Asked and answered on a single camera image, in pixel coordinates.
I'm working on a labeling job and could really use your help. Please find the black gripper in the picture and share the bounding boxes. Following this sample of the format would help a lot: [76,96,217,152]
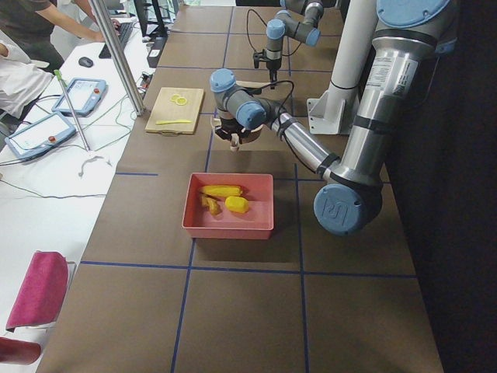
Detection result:
[215,118,252,145]
[252,49,282,89]

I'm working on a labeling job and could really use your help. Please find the beige plastic dustpan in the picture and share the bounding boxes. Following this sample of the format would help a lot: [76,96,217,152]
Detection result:
[210,116,263,152]

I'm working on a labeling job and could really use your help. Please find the tan toy ginger root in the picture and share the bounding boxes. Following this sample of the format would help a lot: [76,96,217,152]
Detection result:
[200,194,221,216]

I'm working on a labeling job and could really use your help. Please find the beige hand brush black bristles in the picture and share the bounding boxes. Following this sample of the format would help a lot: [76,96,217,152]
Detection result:
[236,80,272,89]

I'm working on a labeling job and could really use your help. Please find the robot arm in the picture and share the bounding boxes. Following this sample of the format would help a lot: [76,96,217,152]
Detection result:
[252,1,335,83]
[210,1,459,235]

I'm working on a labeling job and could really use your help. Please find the pink plastic bin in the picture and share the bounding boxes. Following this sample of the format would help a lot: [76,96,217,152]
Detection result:
[182,173,274,239]

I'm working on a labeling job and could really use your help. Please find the yellow plastic toy knife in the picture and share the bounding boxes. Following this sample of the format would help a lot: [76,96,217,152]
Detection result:
[155,119,192,125]

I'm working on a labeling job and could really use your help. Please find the wooden cutting board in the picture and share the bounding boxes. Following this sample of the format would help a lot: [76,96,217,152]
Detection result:
[145,87,204,135]

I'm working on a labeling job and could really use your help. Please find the black keyboard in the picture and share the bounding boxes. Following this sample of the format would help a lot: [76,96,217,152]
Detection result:
[98,21,135,60]

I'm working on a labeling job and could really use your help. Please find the far blue teach pendant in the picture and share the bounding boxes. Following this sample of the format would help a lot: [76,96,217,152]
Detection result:
[66,78,107,117]

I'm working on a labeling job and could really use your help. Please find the blue teach pendant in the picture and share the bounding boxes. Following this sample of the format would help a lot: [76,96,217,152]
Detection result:
[5,113,76,160]
[66,78,107,117]

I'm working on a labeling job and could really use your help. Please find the black computer mouse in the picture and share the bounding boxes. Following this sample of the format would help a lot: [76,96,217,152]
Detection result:
[78,57,94,68]

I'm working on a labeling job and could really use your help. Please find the thin metal rod stand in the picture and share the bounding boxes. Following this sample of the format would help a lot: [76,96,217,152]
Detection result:
[54,70,112,178]

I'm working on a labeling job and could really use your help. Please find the near blue teach pendant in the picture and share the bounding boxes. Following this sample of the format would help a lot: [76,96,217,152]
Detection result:
[5,113,76,160]

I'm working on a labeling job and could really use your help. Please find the person in white shirt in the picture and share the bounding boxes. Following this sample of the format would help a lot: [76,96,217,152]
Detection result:
[1,40,53,119]

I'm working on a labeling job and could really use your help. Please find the person in dark shirt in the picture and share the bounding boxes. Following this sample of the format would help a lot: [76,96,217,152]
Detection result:
[1,0,105,72]

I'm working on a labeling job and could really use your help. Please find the magenta cloth on stand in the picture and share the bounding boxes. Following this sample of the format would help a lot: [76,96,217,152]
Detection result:
[5,251,70,332]

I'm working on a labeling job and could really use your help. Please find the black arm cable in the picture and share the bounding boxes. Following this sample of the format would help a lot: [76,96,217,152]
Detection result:
[248,79,295,117]

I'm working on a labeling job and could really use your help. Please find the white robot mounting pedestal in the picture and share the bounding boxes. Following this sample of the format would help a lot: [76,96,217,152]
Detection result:
[307,0,378,134]

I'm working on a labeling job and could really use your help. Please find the aluminium frame post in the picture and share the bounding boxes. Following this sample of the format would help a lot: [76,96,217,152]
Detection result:
[89,0,145,117]

